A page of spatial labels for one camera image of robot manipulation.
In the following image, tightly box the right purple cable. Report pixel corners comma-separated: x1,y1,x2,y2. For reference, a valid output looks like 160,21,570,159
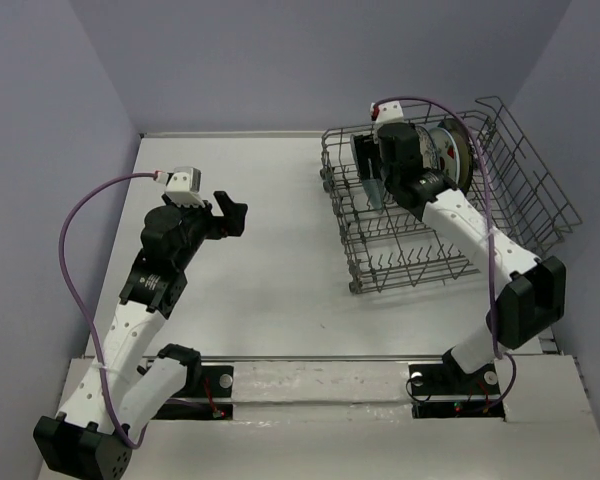
394,95,521,409

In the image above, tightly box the grey wire dish rack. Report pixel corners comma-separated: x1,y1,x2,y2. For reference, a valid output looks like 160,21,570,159
320,96,582,294

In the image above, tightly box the plain teal plate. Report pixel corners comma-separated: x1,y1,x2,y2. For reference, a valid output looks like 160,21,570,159
362,178,385,211

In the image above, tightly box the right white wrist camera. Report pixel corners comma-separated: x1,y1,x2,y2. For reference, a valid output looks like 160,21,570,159
370,101,405,127

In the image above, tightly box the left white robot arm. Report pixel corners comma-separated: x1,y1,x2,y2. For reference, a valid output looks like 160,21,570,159
33,191,248,479

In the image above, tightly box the white strawberry pattern plate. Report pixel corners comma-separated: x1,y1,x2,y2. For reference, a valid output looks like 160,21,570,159
428,127,460,182

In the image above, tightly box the dark striped rim plate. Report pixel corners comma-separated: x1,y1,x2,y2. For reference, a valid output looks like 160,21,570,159
438,118,474,194

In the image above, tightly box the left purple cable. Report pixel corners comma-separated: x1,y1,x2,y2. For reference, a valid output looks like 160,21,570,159
59,172,164,450

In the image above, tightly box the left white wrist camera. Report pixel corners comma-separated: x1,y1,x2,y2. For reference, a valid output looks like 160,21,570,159
154,166,205,208

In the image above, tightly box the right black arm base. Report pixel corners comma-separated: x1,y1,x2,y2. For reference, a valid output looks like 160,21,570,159
405,363,505,419

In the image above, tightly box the purple cable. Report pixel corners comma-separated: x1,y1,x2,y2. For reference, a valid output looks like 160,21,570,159
394,95,521,409
59,172,164,450

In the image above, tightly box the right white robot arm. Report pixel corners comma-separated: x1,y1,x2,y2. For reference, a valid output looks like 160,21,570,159
350,122,567,392

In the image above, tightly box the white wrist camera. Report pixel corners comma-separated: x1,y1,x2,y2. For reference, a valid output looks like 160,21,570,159
370,101,405,127
154,166,205,208

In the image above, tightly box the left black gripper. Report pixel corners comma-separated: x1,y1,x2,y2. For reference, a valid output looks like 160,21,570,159
163,191,248,270

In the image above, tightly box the blue floral pattern plate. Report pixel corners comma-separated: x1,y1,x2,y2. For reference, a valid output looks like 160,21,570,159
414,125,440,170

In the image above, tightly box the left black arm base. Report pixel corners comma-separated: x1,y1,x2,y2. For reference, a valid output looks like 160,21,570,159
153,364,234,421

